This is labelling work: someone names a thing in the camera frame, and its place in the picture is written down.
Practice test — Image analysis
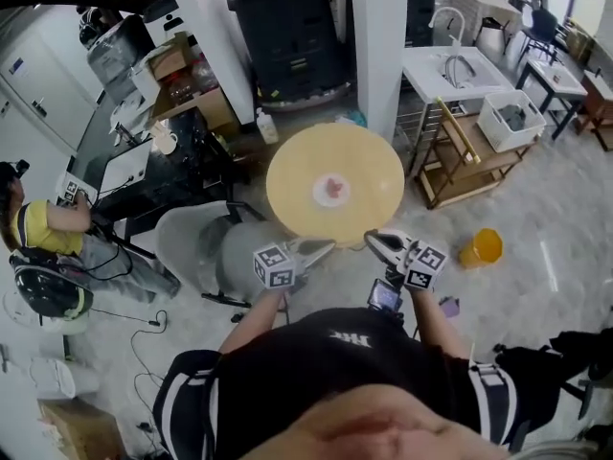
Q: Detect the person's black t-shirt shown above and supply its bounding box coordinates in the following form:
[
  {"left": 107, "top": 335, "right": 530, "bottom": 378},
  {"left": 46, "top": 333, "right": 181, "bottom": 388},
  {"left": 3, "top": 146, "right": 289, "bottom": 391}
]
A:
[{"left": 152, "top": 307, "right": 521, "bottom": 460}]

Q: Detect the white ceramic jug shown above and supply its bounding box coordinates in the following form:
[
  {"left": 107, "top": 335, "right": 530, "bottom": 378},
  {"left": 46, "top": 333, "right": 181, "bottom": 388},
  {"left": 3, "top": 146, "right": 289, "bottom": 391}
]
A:
[{"left": 151, "top": 129, "right": 179, "bottom": 155}]

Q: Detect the white sink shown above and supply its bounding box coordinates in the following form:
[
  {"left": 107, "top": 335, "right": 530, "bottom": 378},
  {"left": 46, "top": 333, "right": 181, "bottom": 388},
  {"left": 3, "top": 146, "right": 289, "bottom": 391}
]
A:
[{"left": 401, "top": 45, "right": 514, "bottom": 109}]

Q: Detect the person's right forearm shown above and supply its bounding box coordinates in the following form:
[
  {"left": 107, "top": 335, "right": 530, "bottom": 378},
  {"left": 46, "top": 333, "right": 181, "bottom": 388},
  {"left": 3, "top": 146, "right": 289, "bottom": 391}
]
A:
[{"left": 406, "top": 288, "right": 470, "bottom": 359}]

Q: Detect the person's chin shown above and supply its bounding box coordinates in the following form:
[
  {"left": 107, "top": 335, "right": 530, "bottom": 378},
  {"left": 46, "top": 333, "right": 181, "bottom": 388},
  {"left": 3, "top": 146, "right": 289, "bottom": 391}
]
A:
[{"left": 253, "top": 383, "right": 513, "bottom": 460}]

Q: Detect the black cable with adapter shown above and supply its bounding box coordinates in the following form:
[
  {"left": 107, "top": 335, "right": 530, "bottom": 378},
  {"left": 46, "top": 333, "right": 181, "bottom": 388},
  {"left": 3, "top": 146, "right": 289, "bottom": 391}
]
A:
[{"left": 90, "top": 307, "right": 169, "bottom": 334}]

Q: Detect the wooden shelf rack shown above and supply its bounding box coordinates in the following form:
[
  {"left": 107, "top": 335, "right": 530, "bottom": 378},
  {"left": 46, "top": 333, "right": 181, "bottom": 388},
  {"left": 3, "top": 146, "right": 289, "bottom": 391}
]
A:
[{"left": 414, "top": 112, "right": 537, "bottom": 210}]

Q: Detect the grey shell chair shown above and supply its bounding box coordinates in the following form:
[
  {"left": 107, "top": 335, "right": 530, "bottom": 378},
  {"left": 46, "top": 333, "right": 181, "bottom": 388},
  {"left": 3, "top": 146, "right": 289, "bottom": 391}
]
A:
[{"left": 153, "top": 200, "right": 301, "bottom": 310}]

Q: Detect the white faucet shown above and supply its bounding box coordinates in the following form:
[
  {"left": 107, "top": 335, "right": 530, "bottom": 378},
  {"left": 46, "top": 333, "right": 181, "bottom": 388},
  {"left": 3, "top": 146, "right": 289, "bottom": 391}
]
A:
[{"left": 429, "top": 6, "right": 468, "bottom": 47}]

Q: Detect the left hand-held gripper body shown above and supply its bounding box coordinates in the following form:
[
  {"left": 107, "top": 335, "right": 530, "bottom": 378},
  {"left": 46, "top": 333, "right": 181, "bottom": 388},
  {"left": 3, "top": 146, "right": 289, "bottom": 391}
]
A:
[{"left": 252, "top": 240, "right": 307, "bottom": 290}]

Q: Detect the small white table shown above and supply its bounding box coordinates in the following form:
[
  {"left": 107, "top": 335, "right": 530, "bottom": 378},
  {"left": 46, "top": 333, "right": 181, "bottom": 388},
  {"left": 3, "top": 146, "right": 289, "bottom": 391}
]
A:
[{"left": 515, "top": 57, "right": 589, "bottom": 141}]

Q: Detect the black tool cabinet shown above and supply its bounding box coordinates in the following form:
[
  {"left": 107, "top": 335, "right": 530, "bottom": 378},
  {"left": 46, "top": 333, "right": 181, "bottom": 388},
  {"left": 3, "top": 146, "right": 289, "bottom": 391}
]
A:
[{"left": 226, "top": 0, "right": 358, "bottom": 109}]

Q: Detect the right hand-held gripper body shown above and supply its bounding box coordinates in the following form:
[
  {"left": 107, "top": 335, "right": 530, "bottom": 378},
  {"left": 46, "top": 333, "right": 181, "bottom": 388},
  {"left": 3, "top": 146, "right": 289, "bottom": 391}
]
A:
[{"left": 387, "top": 238, "right": 449, "bottom": 292}]

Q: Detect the black counter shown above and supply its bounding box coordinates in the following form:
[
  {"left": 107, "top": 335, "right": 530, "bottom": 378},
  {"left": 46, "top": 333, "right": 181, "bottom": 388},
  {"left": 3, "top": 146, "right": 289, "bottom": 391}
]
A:
[{"left": 71, "top": 107, "right": 250, "bottom": 239}]

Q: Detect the person's left forearm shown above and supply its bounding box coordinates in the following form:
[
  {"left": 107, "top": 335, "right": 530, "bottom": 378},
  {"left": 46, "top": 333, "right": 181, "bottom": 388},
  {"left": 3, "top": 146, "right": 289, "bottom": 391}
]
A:
[{"left": 218, "top": 287, "right": 284, "bottom": 354}]

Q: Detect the black wrapped appliance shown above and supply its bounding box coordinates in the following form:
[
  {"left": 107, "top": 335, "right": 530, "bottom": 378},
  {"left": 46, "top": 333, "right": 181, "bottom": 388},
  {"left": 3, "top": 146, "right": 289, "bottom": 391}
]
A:
[{"left": 85, "top": 14, "right": 157, "bottom": 104}]

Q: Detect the white round plate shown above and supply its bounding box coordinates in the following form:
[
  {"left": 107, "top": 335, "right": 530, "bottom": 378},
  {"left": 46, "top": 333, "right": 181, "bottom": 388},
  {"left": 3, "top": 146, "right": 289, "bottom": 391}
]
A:
[{"left": 312, "top": 172, "right": 352, "bottom": 209}]

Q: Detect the brown cardboard box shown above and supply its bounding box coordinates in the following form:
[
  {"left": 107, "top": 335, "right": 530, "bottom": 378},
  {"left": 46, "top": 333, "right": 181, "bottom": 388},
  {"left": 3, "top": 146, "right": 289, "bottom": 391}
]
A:
[{"left": 37, "top": 398, "right": 125, "bottom": 460}]

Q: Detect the white flat appliance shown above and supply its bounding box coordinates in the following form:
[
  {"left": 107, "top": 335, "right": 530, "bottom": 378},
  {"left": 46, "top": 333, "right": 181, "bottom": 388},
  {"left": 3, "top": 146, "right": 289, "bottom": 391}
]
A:
[{"left": 103, "top": 139, "right": 154, "bottom": 194}]

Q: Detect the white pump bottle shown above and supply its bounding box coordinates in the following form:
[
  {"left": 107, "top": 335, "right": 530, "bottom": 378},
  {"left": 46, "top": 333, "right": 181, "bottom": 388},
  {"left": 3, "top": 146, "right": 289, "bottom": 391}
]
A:
[{"left": 256, "top": 106, "right": 280, "bottom": 146}]

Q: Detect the gold metal pole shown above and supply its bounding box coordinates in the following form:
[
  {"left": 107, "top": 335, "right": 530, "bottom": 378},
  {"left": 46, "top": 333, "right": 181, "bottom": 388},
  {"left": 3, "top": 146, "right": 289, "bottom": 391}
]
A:
[{"left": 434, "top": 94, "right": 482, "bottom": 165}]

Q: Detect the black chest screen device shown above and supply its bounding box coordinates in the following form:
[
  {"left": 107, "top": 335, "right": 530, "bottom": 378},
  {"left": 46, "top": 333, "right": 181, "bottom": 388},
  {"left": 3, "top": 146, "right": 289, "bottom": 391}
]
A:
[{"left": 366, "top": 278, "right": 404, "bottom": 315}]

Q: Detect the round wooden table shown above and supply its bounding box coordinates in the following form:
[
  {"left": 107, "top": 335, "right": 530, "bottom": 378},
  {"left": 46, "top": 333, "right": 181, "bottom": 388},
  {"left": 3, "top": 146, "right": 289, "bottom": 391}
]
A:
[{"left": 265, "top": 123, "right": 406, "bottom": 248}]

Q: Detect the white plastic basket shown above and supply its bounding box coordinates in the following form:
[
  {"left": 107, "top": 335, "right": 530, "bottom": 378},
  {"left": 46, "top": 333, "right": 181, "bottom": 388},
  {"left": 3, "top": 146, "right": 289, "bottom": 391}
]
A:
[{"left": 477, "top": 89, "right": 547, "bottom": 153}]

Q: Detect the white toilet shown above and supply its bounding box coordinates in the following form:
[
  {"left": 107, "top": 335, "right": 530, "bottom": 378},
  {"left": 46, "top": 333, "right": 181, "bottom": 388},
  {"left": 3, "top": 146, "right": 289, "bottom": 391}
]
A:
[{"left": 28, "top": 356, "right": 100, "bottom": 400}]

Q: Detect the black chair with green trim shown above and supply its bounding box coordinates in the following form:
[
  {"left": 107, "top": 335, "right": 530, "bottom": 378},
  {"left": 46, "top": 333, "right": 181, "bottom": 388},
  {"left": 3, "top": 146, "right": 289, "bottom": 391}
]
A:
[{"left": 9, "top": 249, "right": 95, "bottom": 323}]

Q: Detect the yellow waste bin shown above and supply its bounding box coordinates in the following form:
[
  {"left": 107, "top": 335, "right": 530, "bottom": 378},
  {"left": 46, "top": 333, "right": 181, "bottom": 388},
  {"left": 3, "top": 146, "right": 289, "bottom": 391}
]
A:
[{"left": 458, "top": 227, "right": 504, "bottom": 270}]

